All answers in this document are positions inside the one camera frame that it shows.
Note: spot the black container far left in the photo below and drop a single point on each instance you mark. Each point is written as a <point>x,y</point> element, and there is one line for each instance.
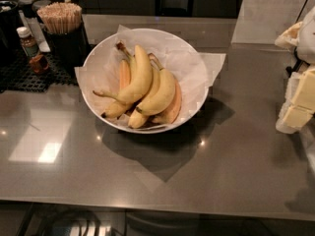
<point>9,22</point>

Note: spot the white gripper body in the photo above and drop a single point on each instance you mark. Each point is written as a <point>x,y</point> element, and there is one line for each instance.
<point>307,39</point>

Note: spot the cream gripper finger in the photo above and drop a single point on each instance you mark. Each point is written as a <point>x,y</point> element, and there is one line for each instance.
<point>289,38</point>
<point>299,105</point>

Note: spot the bundle of wooden chopsticks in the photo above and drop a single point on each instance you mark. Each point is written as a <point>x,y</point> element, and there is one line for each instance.
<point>61,17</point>

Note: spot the orange banana back left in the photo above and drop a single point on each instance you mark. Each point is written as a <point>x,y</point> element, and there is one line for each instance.
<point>124,74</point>

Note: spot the white paper liner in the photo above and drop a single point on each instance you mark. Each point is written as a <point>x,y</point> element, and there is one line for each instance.
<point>183,59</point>

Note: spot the black grid mat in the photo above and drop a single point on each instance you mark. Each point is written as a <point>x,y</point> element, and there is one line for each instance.
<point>19,76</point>

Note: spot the small white-capped sauce bottle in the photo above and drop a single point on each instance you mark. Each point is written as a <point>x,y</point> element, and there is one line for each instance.
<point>28,42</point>

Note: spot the white bowl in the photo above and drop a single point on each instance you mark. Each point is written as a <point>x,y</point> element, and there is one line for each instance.
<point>98,56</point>

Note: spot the black chopstick holder cup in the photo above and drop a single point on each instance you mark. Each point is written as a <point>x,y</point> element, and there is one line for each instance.
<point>71,48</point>

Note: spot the orange banana right edge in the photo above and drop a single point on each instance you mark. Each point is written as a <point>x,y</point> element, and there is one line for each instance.
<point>169,115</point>

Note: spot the dark lidded jar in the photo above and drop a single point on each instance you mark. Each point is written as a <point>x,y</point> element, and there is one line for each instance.
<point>26,6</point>
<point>39,4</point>

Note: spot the white flat utensil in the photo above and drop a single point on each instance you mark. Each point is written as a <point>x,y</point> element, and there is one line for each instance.
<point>36,31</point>

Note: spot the small red-brown jar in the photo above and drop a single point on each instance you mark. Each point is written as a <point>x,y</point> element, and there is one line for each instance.
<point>39,64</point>

